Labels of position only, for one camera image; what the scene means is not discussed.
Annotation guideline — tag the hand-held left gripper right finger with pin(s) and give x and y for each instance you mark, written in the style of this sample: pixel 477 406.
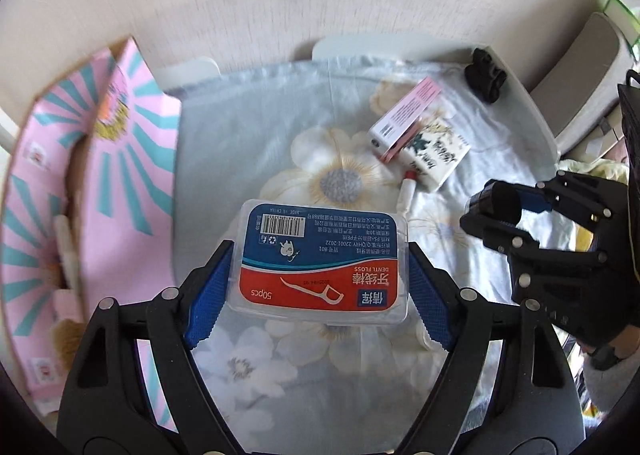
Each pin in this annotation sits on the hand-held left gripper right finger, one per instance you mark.
pixel 430 295

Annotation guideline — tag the grey chair back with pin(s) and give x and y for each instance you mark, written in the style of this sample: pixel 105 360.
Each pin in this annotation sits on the grey chair back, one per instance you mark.
pixel 585 85

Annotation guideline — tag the white leaf print box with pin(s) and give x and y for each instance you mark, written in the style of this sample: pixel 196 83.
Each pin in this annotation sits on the white leaf print box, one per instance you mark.
pixel 437 152

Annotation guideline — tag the cardboard box pink striped flaps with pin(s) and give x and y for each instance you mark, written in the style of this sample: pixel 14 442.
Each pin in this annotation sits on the cardboard box pink striped flaps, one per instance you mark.
pixel 130 160

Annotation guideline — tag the white desktop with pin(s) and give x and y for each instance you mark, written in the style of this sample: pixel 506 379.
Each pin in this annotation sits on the white desktop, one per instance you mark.
pixel 350 45

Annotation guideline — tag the long pink box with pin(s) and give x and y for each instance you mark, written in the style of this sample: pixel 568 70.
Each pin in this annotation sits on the long pink box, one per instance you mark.
pixel 407 110

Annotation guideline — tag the pale blue floral cloth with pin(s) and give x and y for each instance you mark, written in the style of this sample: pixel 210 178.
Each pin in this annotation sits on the pale blue floral cloth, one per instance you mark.
pixel 300 110

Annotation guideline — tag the white red lipstick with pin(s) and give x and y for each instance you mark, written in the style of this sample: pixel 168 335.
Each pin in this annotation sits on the white red lipstick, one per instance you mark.
pixel 407 192

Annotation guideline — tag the black hair scrunchie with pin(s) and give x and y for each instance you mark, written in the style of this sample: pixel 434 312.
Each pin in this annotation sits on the black hair scrunchie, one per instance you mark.
pixel 485 75

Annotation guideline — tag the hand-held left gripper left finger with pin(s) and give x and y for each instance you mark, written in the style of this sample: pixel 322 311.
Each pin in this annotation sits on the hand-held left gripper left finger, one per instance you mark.
pixel 207 295

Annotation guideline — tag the clear dental floss pick box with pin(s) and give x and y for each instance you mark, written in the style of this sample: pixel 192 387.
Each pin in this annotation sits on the clear dental floss pick box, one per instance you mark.
pixel 320 260

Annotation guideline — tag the person's right forearm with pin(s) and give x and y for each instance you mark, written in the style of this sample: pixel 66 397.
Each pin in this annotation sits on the person's right forearm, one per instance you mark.
pixel 612 385

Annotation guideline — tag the green tissue pack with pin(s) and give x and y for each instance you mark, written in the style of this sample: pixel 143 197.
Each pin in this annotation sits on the green tissue pack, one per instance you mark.
pixel 625 20

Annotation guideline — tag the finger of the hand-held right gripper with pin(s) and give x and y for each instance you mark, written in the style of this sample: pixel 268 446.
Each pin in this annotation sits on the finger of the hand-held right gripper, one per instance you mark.
pixel 500 200
pixel 500 237

